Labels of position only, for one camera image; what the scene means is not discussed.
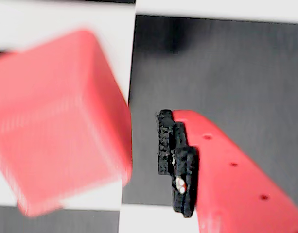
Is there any black white marker checkerboard mat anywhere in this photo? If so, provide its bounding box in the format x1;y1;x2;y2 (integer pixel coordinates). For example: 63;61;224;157
0;0;298;233

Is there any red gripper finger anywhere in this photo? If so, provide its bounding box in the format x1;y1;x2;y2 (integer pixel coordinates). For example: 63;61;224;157
155;108;298;233

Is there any red cube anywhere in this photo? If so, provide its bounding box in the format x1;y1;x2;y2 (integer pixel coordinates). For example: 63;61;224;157
0;29;134;218

